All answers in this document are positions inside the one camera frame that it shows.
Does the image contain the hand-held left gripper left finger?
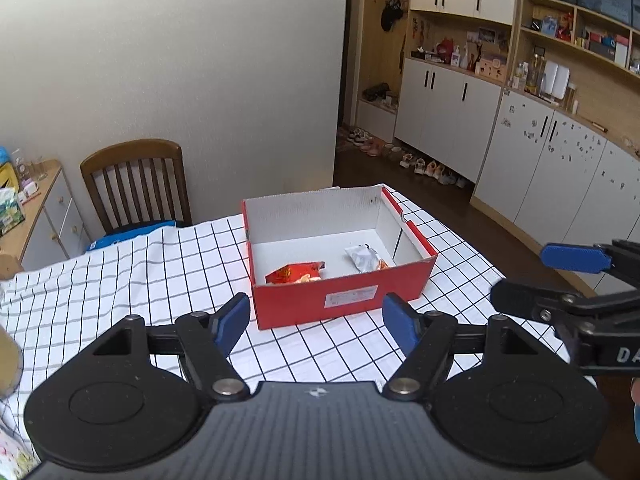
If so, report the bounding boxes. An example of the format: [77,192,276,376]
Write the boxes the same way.
[82,292,252,403]

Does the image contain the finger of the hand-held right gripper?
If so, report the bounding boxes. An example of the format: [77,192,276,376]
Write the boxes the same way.
[491,280,640,324]
[540,240,640,281]

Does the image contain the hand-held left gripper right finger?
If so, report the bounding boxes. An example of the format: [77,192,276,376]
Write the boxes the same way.
[381,293,556,403]

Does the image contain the red cardboard box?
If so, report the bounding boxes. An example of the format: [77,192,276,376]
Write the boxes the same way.
[242,185,439,331]

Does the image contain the red snack packet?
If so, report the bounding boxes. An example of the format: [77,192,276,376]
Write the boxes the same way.
[265,261,327,285]

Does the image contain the white snack packet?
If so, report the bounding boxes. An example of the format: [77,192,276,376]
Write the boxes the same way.
[344,243,390,273]

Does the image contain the white cabinet with stickers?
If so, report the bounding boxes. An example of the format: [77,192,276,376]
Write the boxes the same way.
[472,90,640,256]

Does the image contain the black checked white tablecloth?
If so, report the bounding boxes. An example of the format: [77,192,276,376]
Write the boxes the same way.
[0,183,598,480]

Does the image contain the blue chair cushion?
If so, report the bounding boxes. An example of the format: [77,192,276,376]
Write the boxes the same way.
[85,220,177,253]

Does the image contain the row of shoes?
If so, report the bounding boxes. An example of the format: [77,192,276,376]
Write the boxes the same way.
[345,127,473,188]

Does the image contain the dark wooden chair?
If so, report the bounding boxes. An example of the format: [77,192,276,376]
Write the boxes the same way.
[80,139,193,236]

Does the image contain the white lower cabinet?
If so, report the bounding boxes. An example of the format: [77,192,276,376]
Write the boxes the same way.
[395,57,503,171]

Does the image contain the light wooden side cabinet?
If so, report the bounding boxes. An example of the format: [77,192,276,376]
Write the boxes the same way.
[0,160,93,273]

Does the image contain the dark shoes on shelf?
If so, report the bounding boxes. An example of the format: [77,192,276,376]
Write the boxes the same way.
[362,82,401,108]

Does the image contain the green tissue box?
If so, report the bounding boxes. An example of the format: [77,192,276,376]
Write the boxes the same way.
[0,187,27,238]

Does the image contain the printed floral cloth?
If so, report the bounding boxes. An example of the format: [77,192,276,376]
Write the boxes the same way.
[0,400,41,480]

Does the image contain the yellow and blue case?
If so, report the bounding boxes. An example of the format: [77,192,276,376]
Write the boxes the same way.
[0,147,21,193]

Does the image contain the open wooden wall shelves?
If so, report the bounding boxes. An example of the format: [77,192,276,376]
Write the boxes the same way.
[520,0,640,128]

